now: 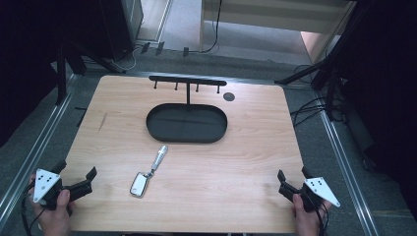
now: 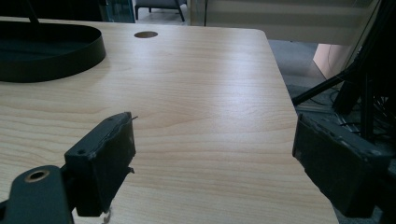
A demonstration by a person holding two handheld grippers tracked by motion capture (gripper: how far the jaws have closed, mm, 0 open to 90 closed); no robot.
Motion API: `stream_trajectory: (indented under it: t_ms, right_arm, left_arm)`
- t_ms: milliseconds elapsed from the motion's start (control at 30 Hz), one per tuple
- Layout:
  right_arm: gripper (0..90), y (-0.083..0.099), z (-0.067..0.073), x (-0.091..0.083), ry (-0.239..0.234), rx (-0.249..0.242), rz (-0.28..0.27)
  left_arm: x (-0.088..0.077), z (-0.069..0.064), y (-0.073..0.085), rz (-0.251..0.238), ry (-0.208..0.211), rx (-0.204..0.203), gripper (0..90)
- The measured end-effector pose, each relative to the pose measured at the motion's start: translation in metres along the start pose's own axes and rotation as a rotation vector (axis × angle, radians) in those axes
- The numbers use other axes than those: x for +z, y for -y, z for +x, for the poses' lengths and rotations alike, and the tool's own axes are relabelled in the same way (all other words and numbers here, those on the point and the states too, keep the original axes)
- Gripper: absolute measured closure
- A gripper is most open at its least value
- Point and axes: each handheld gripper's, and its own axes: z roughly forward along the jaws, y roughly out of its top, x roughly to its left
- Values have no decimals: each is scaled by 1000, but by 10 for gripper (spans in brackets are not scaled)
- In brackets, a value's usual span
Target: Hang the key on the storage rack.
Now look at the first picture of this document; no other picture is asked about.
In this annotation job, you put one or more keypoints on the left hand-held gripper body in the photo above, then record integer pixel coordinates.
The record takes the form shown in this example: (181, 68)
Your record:
(44, 183)

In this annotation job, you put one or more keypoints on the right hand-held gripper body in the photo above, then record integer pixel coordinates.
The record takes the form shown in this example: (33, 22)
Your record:
(316, 193)

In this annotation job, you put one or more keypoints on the person's right hand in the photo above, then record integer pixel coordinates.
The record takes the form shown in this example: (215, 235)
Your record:
(306, 219)

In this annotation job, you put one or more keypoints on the person's left hand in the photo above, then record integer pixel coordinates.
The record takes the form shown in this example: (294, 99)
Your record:
(54, 216)

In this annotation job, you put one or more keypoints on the black metal stand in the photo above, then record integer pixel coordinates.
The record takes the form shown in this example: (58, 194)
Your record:
(327, 70)
(61, 75)

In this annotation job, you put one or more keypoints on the dark round table grommet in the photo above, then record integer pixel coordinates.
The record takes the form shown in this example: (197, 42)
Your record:
(228, 96)

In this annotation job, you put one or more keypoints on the black key stand with tray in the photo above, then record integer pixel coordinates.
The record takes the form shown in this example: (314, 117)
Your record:
(187, 123)

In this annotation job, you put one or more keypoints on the dark cabinet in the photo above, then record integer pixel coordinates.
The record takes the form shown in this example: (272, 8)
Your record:
(121, 26)

